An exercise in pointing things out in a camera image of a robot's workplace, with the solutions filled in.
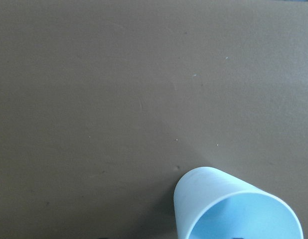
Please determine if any light blue cup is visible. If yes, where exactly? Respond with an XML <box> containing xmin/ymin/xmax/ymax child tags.
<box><xmin>173</xmin><ymin>167</ymin><xmax>304</xmax><ymax>239</ymax></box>

